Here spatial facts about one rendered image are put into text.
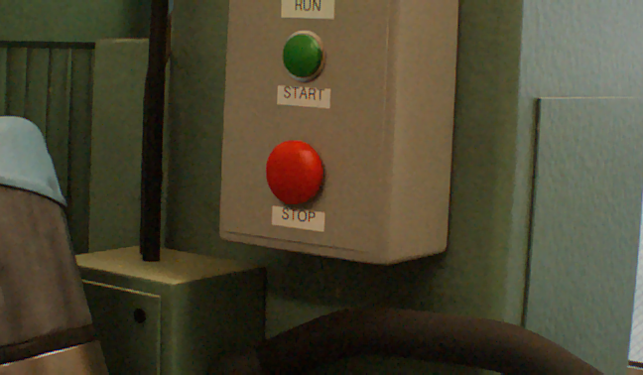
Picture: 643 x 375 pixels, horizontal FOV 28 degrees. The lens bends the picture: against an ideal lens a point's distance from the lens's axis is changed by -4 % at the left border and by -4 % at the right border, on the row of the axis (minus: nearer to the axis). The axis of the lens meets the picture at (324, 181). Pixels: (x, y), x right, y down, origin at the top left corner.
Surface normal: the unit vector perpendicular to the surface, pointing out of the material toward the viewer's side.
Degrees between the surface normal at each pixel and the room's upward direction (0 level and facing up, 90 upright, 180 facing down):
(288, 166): 90
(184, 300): 90
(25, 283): 73
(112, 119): 90
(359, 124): 90
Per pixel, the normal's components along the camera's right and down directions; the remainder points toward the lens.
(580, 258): 0.84, 0.10
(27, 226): 0.62, -0.21
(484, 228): -0.55, 0.07
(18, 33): -0.25, 0.09
